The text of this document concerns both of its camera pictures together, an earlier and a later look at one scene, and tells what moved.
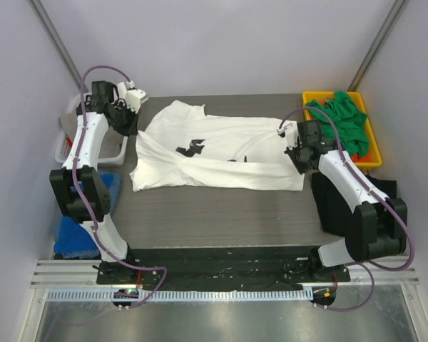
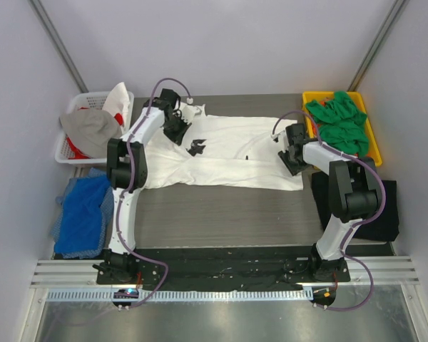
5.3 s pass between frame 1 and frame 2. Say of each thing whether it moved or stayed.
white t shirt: stayed
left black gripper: moved
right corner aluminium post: stayed
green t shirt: stayed
